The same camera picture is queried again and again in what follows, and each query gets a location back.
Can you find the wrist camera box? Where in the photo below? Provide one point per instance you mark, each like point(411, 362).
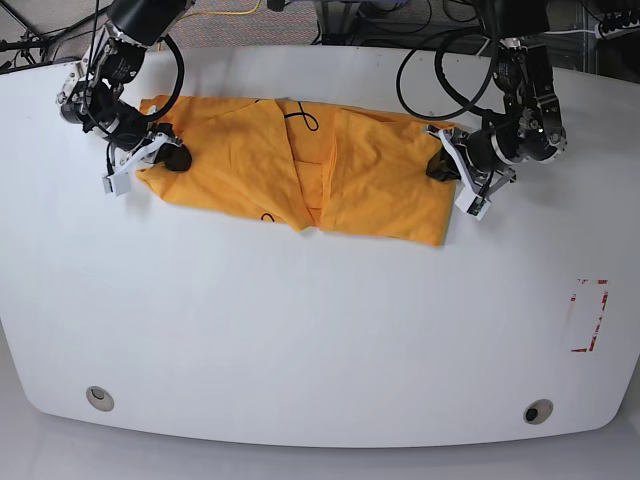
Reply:
point(117, 184)
point(472, 204)

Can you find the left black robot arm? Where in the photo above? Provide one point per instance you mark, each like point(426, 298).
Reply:
point(530, 128)

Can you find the table grommet hole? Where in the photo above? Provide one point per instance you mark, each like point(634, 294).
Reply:
point(100, 399)
point(538, 412)

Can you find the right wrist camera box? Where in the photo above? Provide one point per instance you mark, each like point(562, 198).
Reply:
point(117, 184)

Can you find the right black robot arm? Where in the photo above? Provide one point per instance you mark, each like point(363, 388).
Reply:
point(91, 95)

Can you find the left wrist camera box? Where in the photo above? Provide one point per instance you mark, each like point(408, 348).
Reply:
point(472, 204)

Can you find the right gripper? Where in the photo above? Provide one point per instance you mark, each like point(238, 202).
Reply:
point(160, 144)

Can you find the red tape rectangle marking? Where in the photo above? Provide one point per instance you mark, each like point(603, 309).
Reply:
point(587, 307)

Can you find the left table grommet hole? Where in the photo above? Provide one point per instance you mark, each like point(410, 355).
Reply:
point(100, 399)

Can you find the yellow T-shirt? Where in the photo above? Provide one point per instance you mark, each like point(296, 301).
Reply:
point(336, 168)

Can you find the right table grommet hole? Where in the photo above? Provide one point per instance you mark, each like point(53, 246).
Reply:
point(538, 412)

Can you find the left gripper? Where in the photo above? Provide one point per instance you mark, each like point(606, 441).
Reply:
point(469, 158)

